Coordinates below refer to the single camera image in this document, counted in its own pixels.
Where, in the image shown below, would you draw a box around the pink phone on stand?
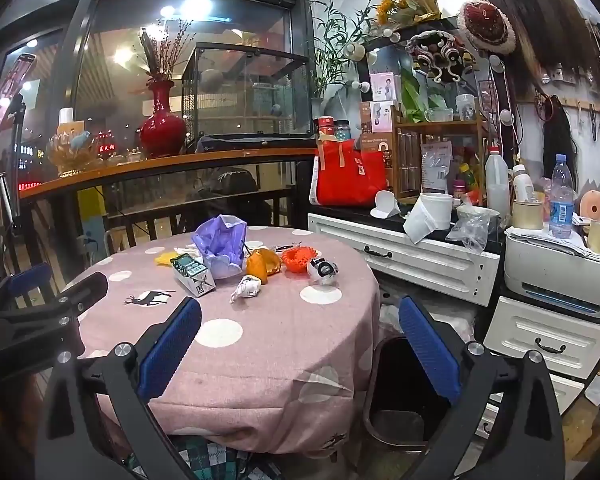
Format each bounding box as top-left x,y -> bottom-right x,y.
0,52 -> 37,143

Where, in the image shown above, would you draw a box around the white printer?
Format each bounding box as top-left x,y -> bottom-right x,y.
503,225 -> 600,318

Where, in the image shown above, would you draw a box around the red tote bag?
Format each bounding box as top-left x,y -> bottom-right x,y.
309,139 -> 394,208

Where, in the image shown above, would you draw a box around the red round hat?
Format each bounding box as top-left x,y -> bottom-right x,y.
457,0 -> 517,56

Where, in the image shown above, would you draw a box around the lion head ornament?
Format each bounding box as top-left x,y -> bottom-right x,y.
405,30 -> 478,85

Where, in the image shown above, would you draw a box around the small white bottle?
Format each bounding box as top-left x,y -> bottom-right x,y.
511,164 -> 536,203

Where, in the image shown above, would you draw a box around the clear plastic cup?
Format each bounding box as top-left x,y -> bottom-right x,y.
455,94 -> 477,122

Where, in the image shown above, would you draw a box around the white phone stand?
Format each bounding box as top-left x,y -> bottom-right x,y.
370,190 -> 402,220

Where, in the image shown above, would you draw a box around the wooden shelf rack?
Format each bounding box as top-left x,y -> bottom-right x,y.
392,105 -> 491,200

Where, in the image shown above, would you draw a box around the glass display case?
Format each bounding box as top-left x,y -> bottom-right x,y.
181,42 -> 314,154

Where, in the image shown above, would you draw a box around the clear plastic bag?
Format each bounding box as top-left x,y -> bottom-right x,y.
445,215 -> 491,255

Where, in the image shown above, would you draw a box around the white drawer unit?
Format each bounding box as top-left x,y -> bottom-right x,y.
472,296 -> 600,441

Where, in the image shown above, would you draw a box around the black chair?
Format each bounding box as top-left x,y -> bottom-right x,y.
195,166 -> 273,228

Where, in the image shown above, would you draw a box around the gold lotus ornament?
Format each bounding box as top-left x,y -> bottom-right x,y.
46,130 -> 105,178

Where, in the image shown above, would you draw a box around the brown box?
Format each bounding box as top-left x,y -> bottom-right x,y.
358,101 -> 398,136

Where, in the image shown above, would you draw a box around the red vase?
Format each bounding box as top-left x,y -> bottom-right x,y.
139,79 -> 187,159

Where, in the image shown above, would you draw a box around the white bucket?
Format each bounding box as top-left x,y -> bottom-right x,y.
420,192 -> 455,231

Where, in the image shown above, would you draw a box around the green plant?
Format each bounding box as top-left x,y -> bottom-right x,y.
310,0 -> 386,111

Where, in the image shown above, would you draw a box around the white plastic jug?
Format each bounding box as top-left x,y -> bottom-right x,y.
485,146 -> 512,216

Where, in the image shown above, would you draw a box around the green and white carton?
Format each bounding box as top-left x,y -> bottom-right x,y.
170,253 -> 217,298

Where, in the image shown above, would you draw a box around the orange peel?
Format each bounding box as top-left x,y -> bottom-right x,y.
245,248 -> 282,285

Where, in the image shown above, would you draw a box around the dried branches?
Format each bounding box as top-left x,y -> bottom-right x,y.
130,17 -> 196,83

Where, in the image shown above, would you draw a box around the white packet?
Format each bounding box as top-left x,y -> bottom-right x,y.
420,140 -> 453,195

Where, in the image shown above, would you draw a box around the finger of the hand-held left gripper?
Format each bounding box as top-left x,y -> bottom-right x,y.
0,271 -> 110,327
0,262 -> 54,307

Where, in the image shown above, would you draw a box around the pink box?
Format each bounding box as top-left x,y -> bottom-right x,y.
370,72 -> 401,102

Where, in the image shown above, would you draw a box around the wooden ledge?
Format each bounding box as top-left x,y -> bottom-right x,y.
19,147 -> 317,201

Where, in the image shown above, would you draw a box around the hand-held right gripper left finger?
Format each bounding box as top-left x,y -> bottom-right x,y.
35,297 -> 203,480

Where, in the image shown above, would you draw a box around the purple plastic bag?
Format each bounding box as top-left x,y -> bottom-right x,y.
191,214 -> 248,281

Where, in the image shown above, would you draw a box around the pink dotted tablecloth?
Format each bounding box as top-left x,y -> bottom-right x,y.
62,226 -> 381,453

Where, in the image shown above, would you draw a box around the clear wrapper with black print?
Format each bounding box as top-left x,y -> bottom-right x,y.
306,256 -> 340,286

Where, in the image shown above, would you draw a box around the water bottle with blue label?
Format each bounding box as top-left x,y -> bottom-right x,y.
549,154 -> 576,240

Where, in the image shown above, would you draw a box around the sunflower bouquet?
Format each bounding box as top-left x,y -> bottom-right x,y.
375,0 -> 443,28

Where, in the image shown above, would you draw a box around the black trash bin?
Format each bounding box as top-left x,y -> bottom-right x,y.
362,335 -> 483,448

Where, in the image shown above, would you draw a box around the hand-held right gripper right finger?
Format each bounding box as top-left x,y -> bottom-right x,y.
397,296 -> 566,480

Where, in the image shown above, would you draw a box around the yellow board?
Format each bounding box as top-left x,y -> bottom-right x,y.
76,187 -> 107,266

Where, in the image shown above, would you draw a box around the black hanging wig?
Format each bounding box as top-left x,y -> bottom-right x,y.
542,95 -> 578,181

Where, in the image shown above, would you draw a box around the pink round disc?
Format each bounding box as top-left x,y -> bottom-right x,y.
579,189 -> 600,223

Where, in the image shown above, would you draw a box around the white wrapper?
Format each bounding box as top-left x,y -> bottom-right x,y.
229,275 -> 261,305

